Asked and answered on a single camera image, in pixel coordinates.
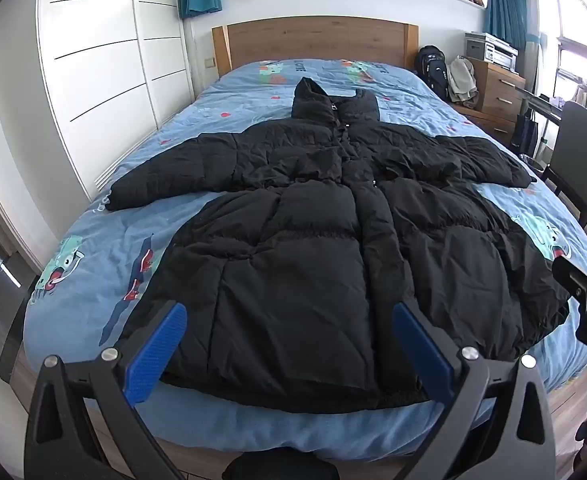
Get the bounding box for wooden headboard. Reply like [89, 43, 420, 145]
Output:
[212, 16, 419, 79]

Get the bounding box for black backpack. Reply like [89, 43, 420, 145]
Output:
[414, 45, 448, 98]

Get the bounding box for wooden dresser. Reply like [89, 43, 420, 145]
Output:
[453, 56, 527, 146]

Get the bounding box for black chair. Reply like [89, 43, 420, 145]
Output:
[541, 101, 587, 241]

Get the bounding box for dark blue bag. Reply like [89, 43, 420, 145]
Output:
[516, 112, 539, 156]

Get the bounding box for grey printer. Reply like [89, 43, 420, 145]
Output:
[464, 31, 519, 73]

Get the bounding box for waste bin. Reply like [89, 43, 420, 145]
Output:
[521, 152, 547, 176]

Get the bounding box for black puffer coat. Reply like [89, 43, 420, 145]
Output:
[109, 77, 571, 413]

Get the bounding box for white wardrobe doors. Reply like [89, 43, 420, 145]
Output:
[36, 0, 194, 196]

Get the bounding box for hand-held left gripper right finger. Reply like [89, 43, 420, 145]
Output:
[392, 301, 557, 480]

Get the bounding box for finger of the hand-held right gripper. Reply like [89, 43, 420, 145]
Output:
[552, 255, 587, 316]

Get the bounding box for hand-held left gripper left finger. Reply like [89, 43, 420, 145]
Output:
[23, 301, 188, 480]

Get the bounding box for dark desk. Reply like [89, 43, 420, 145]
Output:
[516, 85, 564, 121]

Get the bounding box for bed with blue cartoon duvet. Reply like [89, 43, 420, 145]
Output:
[23, 57, 587, 463]

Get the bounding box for beige clothing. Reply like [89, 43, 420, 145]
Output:
[446, 56, 479, 107]

